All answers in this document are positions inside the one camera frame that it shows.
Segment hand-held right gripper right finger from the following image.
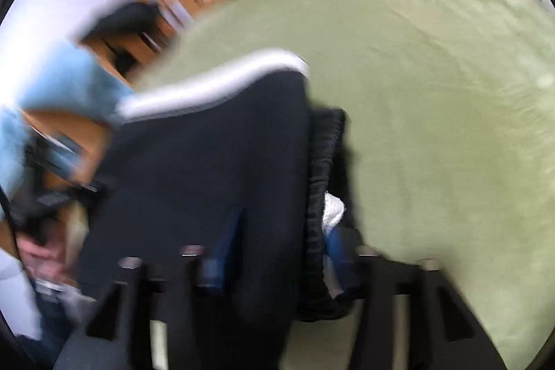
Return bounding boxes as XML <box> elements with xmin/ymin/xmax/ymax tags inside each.
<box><xmin>323</xmin><ymin>229</ymin><xmax>508</xmax><ymax>370</ymax></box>

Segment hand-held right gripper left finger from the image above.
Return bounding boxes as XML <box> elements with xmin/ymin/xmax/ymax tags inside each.
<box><xmin>54</xmin><ymin>209</ymin><xmax>244</xmax><ymax>370</ymax></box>

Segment black white-striped track pants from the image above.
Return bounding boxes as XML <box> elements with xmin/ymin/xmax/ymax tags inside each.
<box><xmin>77</xmin><ymin>48</ymin><xmax>370</xmax><ymax>370</ymax></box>

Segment person's left hand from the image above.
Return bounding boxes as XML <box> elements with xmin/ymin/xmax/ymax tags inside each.
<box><xmin>19</xmin><ymin>209</ymin><xmax>89</xmax><ymax>290</ymax></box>

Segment light blue cloth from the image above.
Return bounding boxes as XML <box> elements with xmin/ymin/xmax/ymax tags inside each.
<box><xmin>0</xmin><ymin>43</ymin><xmax>136</xmax><ymax>197</ymax></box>

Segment person's blue jeans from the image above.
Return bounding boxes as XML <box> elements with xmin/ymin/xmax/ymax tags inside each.
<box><xmin>19</xmin><ymin>283</ymin><xmax>98</xmax><ymax>370</ymax></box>

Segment wooden chair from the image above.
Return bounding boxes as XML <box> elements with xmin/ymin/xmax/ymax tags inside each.
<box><xmin>17</xmin><ymin>17</ymin><xmax>194</xmax><ymax>189</ymax></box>

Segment green fleece blanket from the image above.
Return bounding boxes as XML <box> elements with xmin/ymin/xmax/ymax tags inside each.
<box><xmin>130</xmin><ymin>0</ymin><xmax>555</xmax><ymax>370</ymax></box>

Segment black cloth bag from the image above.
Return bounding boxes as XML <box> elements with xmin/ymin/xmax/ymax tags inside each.
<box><xmin>80</xmin><ymin>1</ymin><xmax>162</xmax><ymax>46</ymax></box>

